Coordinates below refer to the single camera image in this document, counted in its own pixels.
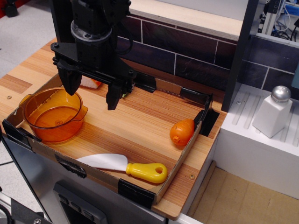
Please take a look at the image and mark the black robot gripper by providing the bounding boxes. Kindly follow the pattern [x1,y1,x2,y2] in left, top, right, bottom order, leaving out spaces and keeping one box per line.
[51,22,136,110]

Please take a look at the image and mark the orange toy carrot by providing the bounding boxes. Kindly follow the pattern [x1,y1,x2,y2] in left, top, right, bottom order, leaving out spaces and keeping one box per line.
[170,119,195,146]

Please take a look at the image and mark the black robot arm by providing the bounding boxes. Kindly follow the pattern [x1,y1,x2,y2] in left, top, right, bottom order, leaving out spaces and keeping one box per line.
[50,0,136,110]

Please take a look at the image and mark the orange transparent plastic pot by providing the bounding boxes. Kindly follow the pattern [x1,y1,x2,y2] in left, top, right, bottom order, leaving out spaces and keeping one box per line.
[19,87,88,143]

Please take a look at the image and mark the cardboard fence with black tape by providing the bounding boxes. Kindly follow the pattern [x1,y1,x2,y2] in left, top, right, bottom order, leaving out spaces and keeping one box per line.
[3,80,226,217]

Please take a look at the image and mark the salmon sushi toy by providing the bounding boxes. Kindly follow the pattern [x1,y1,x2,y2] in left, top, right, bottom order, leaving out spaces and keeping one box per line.
[80,76,101,89]

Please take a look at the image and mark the grey toy oven front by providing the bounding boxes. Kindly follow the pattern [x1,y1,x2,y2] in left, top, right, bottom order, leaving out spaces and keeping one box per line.
[2,137,168,224]

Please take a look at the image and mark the white salt shaker silver cap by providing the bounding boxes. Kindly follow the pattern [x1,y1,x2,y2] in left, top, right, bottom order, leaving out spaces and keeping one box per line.
[252,85,292,138]

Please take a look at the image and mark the white toy sink drainboard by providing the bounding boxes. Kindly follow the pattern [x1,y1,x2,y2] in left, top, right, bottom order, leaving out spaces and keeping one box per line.
[214,84,299,198]

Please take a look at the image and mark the toy knife yellow handle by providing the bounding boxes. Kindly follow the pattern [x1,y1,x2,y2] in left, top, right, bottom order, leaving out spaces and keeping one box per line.
[77,154,168,184]

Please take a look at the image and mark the dark grey vertical post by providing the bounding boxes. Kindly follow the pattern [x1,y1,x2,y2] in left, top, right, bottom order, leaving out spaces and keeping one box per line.
[221,0,263,112]

